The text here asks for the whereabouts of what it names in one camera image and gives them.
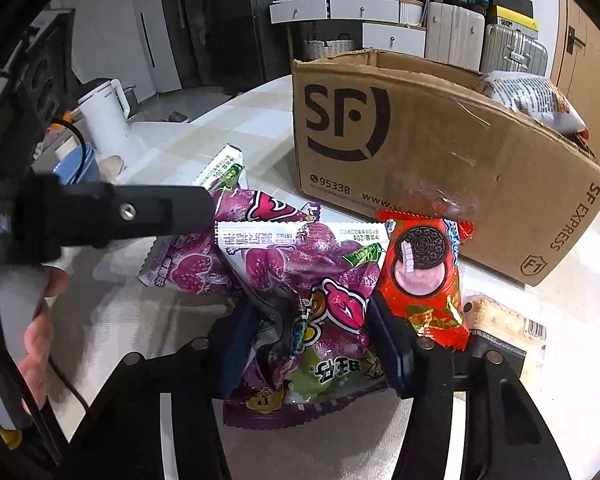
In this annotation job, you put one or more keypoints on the white chip bag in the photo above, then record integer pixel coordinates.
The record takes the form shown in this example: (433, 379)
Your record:
(530, 97)

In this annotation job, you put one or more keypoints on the white cup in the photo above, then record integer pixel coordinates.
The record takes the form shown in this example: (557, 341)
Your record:
(65, 149)

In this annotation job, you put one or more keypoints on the person's left hand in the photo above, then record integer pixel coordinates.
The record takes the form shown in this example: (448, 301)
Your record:
(35, 350)

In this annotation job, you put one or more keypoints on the yellow black box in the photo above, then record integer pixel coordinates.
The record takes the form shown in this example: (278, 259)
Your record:
(512, 16)

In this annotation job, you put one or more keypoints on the brown cardboard box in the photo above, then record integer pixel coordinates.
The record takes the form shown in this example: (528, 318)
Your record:
(430, 150)

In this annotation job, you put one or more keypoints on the blue bowl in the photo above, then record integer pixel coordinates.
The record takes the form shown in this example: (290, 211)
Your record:
(87, 170)

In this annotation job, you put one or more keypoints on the beige paper cup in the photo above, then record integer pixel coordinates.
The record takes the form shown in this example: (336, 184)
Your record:
(112, 166)

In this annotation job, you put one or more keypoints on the silver suitcase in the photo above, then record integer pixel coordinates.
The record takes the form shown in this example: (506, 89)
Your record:
(515, 52)

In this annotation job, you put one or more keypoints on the white woven basket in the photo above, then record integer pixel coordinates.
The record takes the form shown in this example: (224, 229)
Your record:
(327, 49)

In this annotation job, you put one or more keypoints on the white suitcase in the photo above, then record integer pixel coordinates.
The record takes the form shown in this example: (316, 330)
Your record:
(452, 35)

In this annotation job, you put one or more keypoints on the white electric kettle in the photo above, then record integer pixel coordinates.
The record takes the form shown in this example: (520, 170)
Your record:
(105, 120)

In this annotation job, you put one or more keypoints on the person's left forearm yellow sleeve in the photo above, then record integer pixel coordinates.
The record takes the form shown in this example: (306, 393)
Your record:
(11, 437)

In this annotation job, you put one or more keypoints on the clear cracker packet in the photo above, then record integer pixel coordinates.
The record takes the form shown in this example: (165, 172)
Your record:
(505, 317)

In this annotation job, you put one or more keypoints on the white wardrobe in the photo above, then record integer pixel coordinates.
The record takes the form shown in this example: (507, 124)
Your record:
(130, 35)

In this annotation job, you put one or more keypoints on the wooden door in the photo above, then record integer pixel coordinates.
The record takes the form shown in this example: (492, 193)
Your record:
(587, 60)

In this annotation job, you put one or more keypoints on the small red cookie packet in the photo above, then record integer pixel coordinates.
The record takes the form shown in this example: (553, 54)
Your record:
(422, 280)

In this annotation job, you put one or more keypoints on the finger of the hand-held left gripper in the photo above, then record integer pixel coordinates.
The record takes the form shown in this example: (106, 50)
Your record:
(145, 212)

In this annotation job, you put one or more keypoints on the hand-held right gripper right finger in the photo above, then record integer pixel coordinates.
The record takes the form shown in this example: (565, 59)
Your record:
(395, 355)

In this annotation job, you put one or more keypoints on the white drawer desk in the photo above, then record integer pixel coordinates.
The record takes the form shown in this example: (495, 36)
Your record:
(365, 15)

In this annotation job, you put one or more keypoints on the tall black cabinet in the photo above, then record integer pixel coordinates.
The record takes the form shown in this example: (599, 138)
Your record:
(215, 25)

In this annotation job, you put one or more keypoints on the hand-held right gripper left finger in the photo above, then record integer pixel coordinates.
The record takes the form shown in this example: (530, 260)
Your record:
(235, 360)

